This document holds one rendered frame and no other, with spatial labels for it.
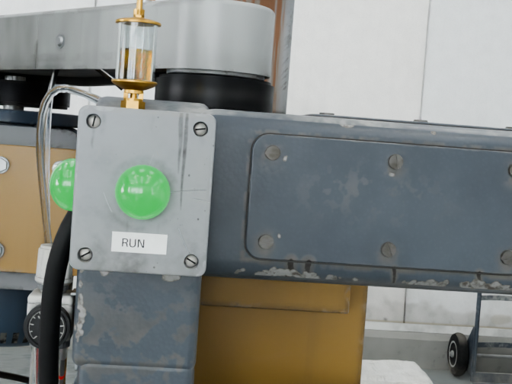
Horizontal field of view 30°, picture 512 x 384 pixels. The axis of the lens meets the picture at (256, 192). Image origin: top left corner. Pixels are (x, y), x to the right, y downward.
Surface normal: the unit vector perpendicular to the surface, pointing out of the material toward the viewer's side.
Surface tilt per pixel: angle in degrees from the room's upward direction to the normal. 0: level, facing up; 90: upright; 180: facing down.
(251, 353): 90
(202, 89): 90
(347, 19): 90
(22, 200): 90
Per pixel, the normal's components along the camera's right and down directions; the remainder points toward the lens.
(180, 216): 0.08, 0.06
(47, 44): -0.73, -0.02
